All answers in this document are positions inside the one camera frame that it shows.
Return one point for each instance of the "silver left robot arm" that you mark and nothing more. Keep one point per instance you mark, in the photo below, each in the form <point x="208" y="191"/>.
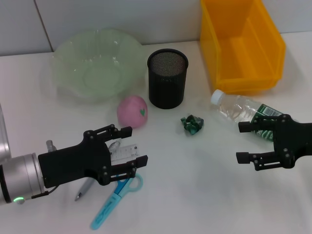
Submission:
<point x="22" y="173"/>

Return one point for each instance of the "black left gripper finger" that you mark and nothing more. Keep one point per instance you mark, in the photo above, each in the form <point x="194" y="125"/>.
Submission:
<point x="122" y="170"/>
<point x="114" y="131"/>

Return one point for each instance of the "pink peach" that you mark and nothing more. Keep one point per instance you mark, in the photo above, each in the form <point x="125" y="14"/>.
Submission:
<point x="131" y="112"/>

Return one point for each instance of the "clear plastic ruler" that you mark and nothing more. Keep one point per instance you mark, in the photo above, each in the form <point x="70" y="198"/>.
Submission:
<point x="126" y="151"/>

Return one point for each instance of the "grey clear pen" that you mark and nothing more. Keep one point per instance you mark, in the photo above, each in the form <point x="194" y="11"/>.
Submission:
<point x="84" y="190"/>

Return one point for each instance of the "blue scissors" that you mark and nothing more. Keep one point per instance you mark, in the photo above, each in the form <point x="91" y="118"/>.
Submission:
<point x="109" y="202"/>

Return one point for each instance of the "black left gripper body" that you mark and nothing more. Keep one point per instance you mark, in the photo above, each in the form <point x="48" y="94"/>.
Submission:
<point x="73" y="161"/>

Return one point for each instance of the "green glass fruit plate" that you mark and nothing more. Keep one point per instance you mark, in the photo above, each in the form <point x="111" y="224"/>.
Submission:
<point x="97" y="73"/>

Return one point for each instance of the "black mesh pen holder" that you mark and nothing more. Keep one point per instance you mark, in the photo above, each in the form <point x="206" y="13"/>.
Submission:
<point x="167" y="83"/>

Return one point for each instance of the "yellow plastic bin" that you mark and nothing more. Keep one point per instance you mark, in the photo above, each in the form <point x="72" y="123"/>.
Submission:
<point x="243" y="61"/>

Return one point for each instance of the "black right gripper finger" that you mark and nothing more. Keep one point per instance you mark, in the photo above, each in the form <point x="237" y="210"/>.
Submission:
<point x="263" y="123"/>
<point x="263" y="159"/>

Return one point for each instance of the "clear green-label water bottle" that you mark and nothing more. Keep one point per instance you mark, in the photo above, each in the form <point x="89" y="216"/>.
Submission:
<point x="234" y="109"/>

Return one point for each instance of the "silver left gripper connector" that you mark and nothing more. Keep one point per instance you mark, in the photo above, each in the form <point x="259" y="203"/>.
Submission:
<point x="50" y="145"/>

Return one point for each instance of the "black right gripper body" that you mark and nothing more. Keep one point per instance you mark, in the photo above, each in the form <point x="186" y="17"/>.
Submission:
<point x="292" y="141"/>

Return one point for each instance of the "green plastic scrap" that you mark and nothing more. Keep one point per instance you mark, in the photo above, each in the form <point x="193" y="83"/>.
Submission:
<point x="192" y="124"/>

